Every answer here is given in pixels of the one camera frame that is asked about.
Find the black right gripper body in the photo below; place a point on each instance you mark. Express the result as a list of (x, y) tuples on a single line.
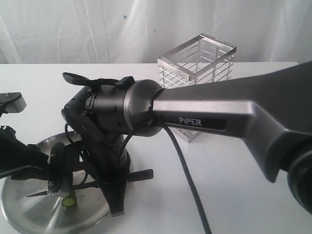
[(103, 164)]

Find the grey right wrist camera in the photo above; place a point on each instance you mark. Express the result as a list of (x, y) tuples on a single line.
[(56, 168)]

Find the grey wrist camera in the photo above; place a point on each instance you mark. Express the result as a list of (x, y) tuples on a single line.
[(11, 103), (56, 168)]

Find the white backdrop curtain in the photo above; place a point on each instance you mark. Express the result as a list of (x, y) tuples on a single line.
[(139, 31)]

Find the black kitchen knife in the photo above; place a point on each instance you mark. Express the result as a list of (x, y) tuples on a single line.
[(132, 177)]

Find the wire metal utensil holder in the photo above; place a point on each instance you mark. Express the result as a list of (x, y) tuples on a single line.
[(202, 59)]

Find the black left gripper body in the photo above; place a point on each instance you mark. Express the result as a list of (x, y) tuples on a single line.
[(13, 153)]

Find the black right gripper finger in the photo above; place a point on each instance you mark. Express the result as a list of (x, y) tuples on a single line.
[(76, 178), (114, 193)]

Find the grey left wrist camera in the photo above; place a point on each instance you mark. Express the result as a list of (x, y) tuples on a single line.
[(11, 103)]

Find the round stainless steel plate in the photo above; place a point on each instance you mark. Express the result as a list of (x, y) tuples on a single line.
[(45, 214)]

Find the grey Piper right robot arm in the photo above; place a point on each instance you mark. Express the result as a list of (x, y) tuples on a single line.
[(271, 113)]

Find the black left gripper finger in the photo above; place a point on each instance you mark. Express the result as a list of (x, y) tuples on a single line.
[(36, 157), (25, 173)]

